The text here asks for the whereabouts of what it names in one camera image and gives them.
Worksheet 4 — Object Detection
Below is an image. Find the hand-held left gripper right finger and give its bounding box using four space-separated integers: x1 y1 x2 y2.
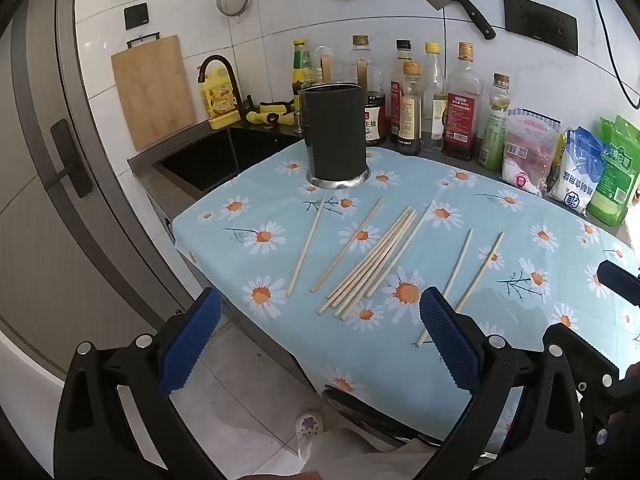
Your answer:
419 287 587 480

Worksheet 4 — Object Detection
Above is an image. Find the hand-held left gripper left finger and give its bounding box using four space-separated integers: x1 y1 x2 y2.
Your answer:
52 287 224 480

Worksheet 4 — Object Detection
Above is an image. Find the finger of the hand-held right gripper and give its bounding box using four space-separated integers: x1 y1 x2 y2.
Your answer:
566 329 622 427
596 259 640 307

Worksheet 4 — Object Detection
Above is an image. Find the group of wooden chopsticks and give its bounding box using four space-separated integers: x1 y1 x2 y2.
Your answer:
286 196 505 349

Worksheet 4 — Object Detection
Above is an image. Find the black cylindrical chopstick holder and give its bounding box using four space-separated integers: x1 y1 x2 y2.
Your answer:
299 82 372 191

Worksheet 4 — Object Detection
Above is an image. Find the green packet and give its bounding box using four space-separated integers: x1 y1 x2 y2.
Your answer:
585 114 640 227

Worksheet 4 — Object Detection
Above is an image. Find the blue daisy print tablecloth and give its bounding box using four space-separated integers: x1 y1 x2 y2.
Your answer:
171 144 640 461

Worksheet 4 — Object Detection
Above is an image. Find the white and blue packet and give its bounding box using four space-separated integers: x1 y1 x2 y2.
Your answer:
547 126 612 217

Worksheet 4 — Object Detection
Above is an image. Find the white slipper with purple flower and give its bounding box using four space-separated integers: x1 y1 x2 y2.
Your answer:
294 409 326 457

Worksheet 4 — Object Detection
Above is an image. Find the clear bag with pink contents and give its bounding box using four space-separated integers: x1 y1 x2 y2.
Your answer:
501 108 562 197

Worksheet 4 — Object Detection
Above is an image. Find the black kitchen sink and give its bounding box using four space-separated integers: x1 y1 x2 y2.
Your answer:
151 126 302 194

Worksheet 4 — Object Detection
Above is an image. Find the green label oil bottle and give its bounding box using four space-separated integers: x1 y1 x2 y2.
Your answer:
476 73 512 171

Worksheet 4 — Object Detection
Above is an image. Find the small gold cap bottle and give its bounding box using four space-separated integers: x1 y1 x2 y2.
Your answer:
397 61 424 156

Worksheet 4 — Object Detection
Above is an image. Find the red label glass bottle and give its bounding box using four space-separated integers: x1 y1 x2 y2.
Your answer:
442 42 484 162

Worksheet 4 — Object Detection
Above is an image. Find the yellow cleaning cloth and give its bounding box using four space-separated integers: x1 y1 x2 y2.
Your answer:
245 101 293 127

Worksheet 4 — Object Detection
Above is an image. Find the large soy sauce jug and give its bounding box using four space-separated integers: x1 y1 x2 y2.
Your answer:
342 34 389 147

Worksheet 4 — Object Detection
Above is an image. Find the yellow dish soap bottle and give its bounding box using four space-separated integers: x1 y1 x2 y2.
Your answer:
199 59 242 130

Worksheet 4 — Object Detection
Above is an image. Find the yellow cap clear bottle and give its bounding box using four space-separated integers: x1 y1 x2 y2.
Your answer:
422 42 449 154

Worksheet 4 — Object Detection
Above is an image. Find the wooden cutting board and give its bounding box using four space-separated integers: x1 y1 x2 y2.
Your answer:
110 31 198 151

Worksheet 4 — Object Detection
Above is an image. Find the black curved faucet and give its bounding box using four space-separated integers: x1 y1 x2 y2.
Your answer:
197 54 257 120

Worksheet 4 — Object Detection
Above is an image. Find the black cap sauce bottle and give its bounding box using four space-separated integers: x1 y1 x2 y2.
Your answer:
389 39 413 144

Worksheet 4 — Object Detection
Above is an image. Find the green label sauce bottle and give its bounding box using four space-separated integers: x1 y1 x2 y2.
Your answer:
291 38 314 107

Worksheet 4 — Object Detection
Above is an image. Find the clear cooking oil jug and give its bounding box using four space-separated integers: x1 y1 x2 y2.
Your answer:
313 45 335 85

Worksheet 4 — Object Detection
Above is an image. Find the black curved frame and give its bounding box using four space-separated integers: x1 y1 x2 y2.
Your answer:
321 385 453 450

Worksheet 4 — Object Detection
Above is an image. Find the black door handle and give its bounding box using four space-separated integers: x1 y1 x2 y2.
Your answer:
49 118 95 199

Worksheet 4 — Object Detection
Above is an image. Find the black wall cable with plug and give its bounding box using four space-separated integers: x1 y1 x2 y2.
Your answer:
578 0 640 111

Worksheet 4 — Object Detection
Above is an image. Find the black wall socket panel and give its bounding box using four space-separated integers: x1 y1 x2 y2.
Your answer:
502 0 580 56

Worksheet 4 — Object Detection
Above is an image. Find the small black wall switch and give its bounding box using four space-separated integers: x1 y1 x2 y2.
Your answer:
123 2 150 31

